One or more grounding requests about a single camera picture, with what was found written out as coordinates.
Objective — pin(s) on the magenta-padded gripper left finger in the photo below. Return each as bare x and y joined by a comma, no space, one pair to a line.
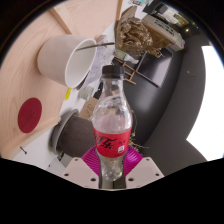
80,171

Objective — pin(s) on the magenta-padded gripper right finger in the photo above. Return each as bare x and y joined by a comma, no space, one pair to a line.
144,171

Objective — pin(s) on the clear red-label drink bottle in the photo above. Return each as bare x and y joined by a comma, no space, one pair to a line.
112,133

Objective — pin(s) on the grey plant pot saucer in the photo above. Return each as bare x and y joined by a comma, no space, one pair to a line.
56,133

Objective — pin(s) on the cardboard box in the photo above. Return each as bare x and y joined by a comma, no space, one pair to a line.
88,108

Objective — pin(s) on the flat round red coaster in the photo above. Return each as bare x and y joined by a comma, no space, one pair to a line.
30,115

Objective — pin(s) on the small yellow flat item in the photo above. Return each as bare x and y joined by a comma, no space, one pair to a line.
68,94

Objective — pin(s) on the small white cup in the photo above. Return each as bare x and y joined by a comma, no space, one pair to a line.
86,93

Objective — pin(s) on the wooden easel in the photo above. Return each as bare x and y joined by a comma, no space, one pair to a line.
128,71

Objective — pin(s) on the tan canvas table mat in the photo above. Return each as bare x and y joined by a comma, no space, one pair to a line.
23,83

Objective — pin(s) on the white ceramic mug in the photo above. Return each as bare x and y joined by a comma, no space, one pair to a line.
58,58

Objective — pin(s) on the metal stirrer in mug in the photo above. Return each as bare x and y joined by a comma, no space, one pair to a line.
100,45

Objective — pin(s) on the dark grey stacked boxes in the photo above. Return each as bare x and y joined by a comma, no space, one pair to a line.
163,28

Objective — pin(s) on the black wall screen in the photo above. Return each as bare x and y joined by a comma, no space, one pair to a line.
153,70

